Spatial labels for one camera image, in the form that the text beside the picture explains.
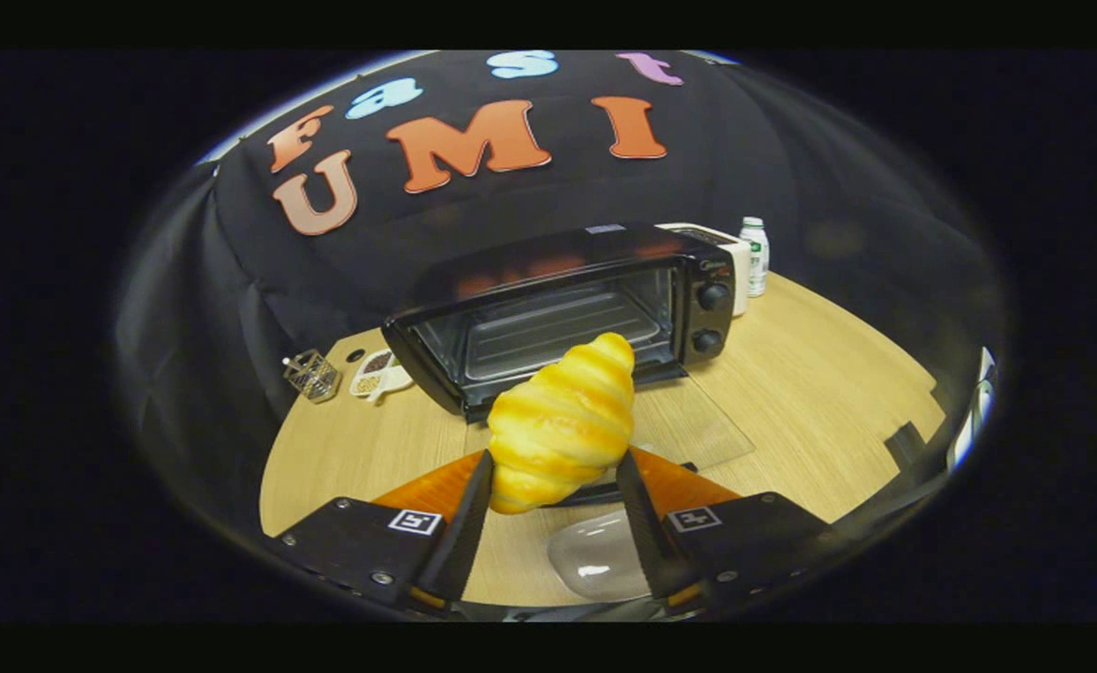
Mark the black toaster oven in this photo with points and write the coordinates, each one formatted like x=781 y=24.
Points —
x=548 y=262

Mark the clear glass plate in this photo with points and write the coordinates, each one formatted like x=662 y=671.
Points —
x=595 y=561

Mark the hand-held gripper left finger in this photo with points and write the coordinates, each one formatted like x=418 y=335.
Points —
x=464 y=542

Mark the white divided snack dish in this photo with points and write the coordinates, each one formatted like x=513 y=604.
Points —
x=373 y=374

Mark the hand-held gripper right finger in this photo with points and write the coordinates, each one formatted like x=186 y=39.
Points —
x=640 y=533

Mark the white kitchen appliance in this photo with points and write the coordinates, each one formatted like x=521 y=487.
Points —
x=741 y=271

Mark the yellow croissant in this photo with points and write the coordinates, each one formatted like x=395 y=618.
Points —
x=562 y=421

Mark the white bottle green label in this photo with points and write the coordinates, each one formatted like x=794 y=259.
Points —
x=754 y=257

